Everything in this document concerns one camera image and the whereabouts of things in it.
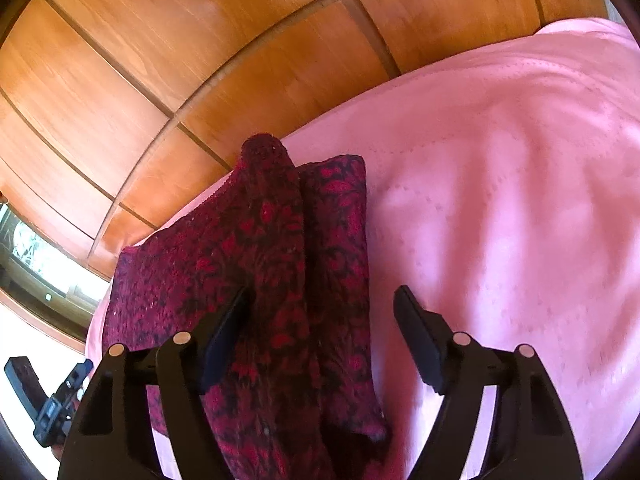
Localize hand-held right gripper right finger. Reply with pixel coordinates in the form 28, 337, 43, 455
392, 285, 583, 480

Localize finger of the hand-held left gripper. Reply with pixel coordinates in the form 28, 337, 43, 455
4, 356, 42, 418

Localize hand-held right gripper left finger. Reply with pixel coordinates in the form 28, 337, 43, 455
57, 285, 251, 480

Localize red black knitted sweater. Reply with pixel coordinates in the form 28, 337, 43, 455
100, 132, 393, 480

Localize wooden framed window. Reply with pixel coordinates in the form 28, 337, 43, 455
0, 195, 108, 343

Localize pink bedsheet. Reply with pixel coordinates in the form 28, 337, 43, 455
82, 17, 640, 480

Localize wooden panelled wardrobe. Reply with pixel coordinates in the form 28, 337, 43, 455
0, 0, 621, 281

